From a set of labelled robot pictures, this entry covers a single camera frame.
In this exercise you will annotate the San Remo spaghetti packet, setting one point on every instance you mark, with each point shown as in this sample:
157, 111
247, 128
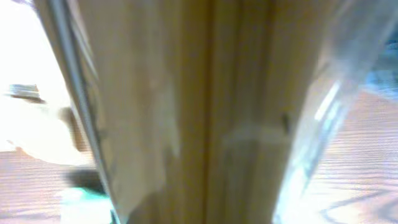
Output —
213, 111

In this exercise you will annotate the teal white tissue pack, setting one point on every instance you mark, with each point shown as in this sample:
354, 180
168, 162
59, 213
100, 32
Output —
80, 205

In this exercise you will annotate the grey plastic basket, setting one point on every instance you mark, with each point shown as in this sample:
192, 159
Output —
382, 79

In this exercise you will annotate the cream brown snack bag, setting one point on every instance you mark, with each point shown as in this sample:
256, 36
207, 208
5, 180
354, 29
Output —
37, 114

